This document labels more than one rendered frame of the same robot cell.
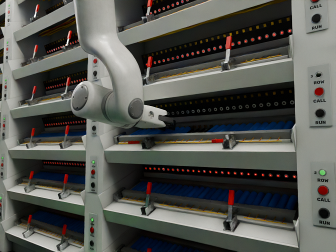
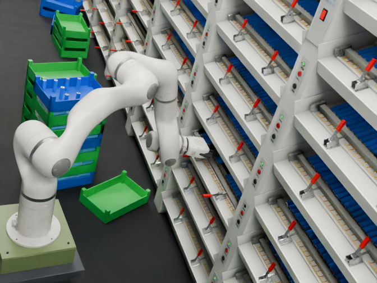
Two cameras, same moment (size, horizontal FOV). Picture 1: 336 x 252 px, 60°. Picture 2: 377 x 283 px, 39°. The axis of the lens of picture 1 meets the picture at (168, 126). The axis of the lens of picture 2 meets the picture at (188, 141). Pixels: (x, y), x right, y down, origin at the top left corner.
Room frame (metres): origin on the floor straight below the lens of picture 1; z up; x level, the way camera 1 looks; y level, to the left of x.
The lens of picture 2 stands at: (-0.95, -0.69, 1.77)
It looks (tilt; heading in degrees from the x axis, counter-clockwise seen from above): 31 degrees down; 24
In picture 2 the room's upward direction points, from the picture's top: 17 degrees clockwise
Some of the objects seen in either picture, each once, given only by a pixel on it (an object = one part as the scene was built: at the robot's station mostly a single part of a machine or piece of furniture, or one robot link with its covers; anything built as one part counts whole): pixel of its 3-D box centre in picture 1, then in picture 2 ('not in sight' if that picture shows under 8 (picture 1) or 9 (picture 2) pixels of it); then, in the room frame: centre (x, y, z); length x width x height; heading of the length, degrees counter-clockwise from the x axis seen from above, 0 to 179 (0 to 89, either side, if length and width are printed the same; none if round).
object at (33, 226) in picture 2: not in sight; (36, 210); (0.14, 0.28, 0.46); 0.19 x 0.19 x 0.18
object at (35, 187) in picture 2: not in sight; (36, 158); (0.14, 0.31, 0.67); 0.19 x 0.12 x 0.24; 78
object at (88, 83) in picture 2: not in sight; (72, 90); (0.78, 0.74, 0.52); 0.30 x 0.20 x 0.08; 159
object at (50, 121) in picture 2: not in sight; (70, 105); (0.78, 0.74, 0.44); 0.30 x 0.20 x 0.08; 159
